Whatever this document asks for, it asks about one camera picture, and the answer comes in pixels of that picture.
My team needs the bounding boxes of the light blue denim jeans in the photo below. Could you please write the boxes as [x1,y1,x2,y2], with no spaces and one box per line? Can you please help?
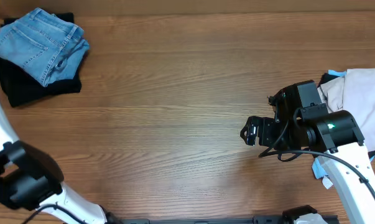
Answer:
[0,8,90,87]

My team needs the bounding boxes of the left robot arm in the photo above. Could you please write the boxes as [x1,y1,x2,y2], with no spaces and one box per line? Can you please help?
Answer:
[0,104,118,223]

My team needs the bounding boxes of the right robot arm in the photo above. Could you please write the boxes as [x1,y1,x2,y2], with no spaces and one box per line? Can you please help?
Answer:
[240,80,375,223]

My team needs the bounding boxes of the dark garment under pile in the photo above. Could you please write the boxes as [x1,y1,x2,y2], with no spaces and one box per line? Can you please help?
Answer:
[317,73,339,87]

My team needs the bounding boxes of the pale pink garment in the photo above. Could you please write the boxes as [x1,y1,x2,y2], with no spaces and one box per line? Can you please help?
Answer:
[317,68,375,152]

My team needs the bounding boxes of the black folded knit garment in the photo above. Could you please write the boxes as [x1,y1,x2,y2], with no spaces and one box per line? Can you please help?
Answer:
[0,12,87,107]

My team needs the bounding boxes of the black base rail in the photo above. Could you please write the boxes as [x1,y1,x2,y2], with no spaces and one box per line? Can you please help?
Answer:
[118,205,340,224]

